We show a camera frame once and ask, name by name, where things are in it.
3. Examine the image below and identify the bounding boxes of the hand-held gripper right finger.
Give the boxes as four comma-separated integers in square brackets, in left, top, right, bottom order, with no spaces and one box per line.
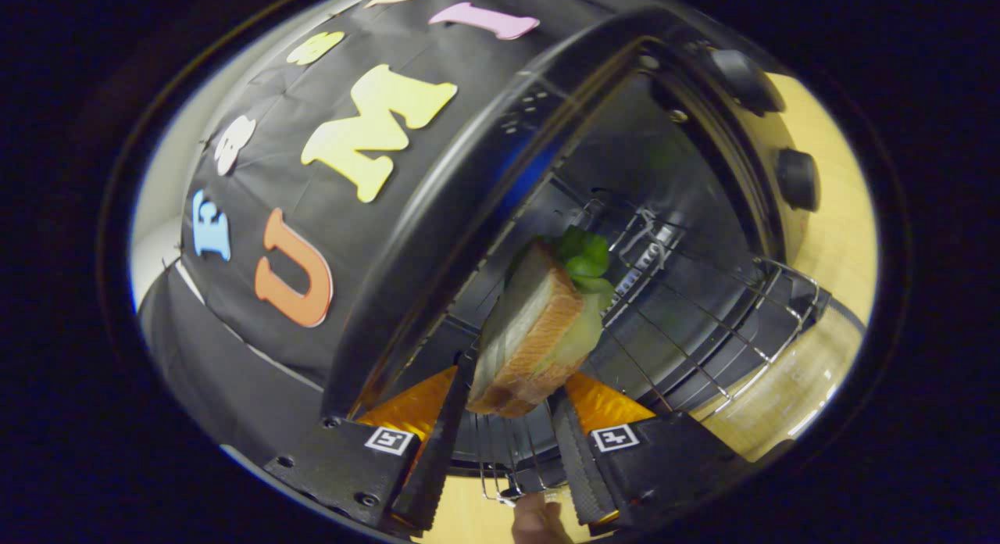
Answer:
[551,372,755,529]

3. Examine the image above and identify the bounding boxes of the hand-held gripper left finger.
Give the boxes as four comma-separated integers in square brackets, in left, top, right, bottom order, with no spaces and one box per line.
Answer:
[264,353,477,539]

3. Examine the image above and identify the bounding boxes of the sandwich with lettuce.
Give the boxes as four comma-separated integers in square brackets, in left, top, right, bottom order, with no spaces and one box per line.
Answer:
[467,227,618,418]

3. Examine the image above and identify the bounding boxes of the black toaster oven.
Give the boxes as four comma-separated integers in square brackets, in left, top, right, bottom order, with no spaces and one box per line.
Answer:
[320,5,868,498]

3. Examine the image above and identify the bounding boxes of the wire oven rack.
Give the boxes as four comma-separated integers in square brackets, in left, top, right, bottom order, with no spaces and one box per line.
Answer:
[469,208,821,504]

